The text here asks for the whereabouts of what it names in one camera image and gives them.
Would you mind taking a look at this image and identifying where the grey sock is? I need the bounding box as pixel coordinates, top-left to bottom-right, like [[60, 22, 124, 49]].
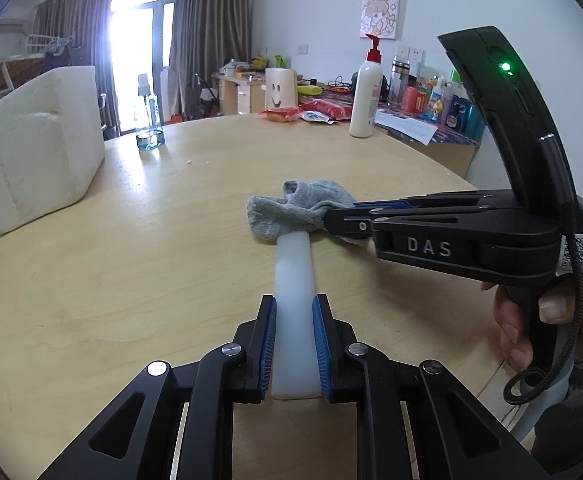
[[246, 179, 355, 243]]

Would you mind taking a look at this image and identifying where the right hand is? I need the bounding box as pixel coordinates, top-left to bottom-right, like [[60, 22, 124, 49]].
[[492, 275, 583, 372]]

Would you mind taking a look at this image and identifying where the red snack packet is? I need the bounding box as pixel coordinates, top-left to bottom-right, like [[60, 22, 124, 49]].
[[300, 99, 352, 125]]

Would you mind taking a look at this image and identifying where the orange snack packet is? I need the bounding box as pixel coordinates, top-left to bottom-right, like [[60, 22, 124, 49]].
[[259, 106, 303, 124]]

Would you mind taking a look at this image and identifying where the white lotion pump bottle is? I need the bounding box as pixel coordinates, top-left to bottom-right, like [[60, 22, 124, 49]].
[[349, 34, 383, 139]]

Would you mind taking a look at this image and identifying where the wooden smiley chair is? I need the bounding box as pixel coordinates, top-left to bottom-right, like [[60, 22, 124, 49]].
[[266, 68, 298, 110]]

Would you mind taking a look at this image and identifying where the wooden desk with drawers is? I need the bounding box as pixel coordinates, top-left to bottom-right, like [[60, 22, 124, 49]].
[[212, 73, 266, 116]]

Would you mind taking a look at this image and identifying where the blue spray bottle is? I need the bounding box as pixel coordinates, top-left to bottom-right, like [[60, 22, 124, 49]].
[[134, 74, 165, 151]]

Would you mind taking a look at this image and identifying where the right brown curtain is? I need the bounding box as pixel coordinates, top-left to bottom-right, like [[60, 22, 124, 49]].
[[168, 0, 252, 116]]

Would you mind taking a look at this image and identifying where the brown curtain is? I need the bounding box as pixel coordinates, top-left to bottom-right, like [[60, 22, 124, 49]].
[[34, 0, 120, 134], [168, 0, 252, 116]]

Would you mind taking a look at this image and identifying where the white styrofoam box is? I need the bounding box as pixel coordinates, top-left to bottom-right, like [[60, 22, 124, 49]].
[[0, 66, 105, 235]]

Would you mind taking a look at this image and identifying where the left brown curtain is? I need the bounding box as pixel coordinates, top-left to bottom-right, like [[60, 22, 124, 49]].
[[34, 0, 120, 134]]

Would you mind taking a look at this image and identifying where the metal bunk bed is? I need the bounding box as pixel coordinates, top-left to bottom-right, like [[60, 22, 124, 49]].
[[0, 20, 80, 99]]

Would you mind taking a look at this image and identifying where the cartoon wall picture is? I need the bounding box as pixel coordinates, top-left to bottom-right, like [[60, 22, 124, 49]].
[[359, 0, 400, 40]]

